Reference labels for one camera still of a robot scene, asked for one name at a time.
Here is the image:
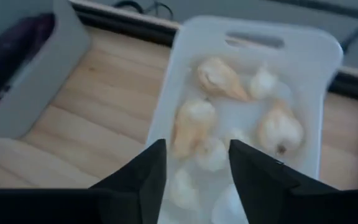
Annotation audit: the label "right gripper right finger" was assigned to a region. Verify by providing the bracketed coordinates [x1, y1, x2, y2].
[228, 139, 338, 224]

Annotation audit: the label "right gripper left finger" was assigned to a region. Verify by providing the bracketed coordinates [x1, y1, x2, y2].
[88, 139, 167, 224]

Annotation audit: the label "cream garlic bulb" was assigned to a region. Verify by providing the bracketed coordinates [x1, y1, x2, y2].
[256, 101, 306, 156]
[171, 99, 218, 159]
[196, 56, 251, 103]
[168, 167, 198, 212]

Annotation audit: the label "white garlic bulb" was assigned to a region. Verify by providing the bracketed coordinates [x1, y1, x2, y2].
[194, 136, 229, 172]
[249, 63, 279, 100]

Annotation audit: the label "long dark purple eggplant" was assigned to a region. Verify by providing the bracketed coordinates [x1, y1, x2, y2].
[0, 14, 55, 94]

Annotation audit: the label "white plastic basket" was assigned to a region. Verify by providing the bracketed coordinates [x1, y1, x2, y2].
[144, 14, 344, 224]

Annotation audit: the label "grey plastic basket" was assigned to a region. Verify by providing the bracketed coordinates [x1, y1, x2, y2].
[0, 0, 91, 139]

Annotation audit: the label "black cable loops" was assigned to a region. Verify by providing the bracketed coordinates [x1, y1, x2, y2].
[112, 0, 175, 19]

